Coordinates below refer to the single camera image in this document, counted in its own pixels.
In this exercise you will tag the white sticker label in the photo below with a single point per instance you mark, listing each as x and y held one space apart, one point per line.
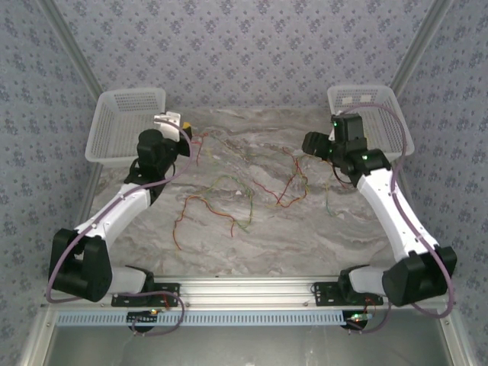
346 101
365 99

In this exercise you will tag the grey metal sheet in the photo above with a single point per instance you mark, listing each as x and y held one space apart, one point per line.
244 347

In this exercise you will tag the white perforated plastic basket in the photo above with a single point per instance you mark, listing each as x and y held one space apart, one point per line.
114 122

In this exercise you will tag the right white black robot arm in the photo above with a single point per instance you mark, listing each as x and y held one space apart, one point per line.
385 213

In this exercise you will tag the small LED circuit board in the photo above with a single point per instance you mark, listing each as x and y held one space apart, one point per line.
139 318
354 322

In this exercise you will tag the aluminium frame post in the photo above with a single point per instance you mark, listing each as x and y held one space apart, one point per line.
421 45
72 49

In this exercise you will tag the aluminium mounting rail beam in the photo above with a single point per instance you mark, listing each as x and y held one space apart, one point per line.
244 291

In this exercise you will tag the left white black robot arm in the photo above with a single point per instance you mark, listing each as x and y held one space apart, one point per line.
122 213

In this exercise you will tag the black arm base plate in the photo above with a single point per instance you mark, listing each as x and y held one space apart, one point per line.
160 301
324 297

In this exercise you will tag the white basket with sticker labels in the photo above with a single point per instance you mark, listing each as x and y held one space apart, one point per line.
402 129

